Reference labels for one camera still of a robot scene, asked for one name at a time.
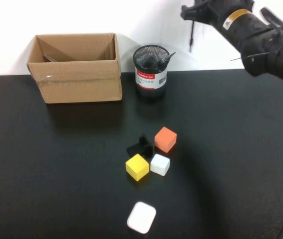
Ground white earbuds case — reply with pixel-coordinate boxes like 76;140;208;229
127;201;157;235

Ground black plastic bracket piece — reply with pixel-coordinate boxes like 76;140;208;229
126;133;154;158

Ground orange cube block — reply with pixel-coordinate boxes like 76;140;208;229
154;126;178;154

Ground black pen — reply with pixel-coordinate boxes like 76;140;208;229
143;51;177;72

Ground black zip tie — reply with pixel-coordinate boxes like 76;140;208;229
230;51;270;62

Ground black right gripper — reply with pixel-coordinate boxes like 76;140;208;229
180;0;277;50

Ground black flat cable strap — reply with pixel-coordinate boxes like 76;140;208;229
259;6;283;38

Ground yellow cube block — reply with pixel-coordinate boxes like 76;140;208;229
125;153;150;182

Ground brown cardboard box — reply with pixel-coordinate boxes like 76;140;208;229
26;33;123;105

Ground white cube block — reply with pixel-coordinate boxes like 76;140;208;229
150;153;171;177

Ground black mesh pen holder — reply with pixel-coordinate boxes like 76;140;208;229
133;44;170;100

